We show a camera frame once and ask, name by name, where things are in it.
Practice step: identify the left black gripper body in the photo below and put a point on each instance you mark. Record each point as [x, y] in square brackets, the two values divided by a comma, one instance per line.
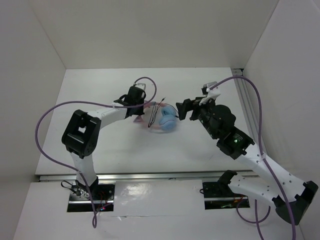
[139, 111]

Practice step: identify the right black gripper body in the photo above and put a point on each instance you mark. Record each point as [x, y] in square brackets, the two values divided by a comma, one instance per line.
[202, 112]

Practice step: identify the pink blue cat-ear headphones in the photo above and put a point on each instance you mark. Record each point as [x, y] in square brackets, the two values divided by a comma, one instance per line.
[163, 117]

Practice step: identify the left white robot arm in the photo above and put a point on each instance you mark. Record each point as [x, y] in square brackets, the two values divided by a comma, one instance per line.
[82, 132]

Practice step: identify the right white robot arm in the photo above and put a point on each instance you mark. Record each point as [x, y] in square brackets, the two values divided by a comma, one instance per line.
[289, 195]

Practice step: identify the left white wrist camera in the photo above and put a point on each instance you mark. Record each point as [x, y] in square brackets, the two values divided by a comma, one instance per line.
[140, 85]

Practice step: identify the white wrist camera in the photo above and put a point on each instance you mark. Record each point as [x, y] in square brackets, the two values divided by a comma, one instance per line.
[210, 92]
[140, 85]

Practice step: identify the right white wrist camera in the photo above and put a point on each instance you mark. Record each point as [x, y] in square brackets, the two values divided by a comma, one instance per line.
[210, 92]

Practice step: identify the aluminium rail at right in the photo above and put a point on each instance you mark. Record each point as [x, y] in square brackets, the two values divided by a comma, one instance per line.
[247, 107]

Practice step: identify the aluminium rail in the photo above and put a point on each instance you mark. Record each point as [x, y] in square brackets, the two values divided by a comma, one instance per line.
[139, 176]
[247, 107]

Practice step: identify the aluminium rail at front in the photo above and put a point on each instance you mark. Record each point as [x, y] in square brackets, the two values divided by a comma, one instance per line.
[139, 176]

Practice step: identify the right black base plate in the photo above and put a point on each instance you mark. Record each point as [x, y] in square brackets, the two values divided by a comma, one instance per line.
[219, 197]

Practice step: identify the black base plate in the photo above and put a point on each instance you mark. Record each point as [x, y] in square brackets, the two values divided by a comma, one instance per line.
[103, 199]
[219, 197]

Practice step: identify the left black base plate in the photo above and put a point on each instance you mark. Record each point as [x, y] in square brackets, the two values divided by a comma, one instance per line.
[103, 199]

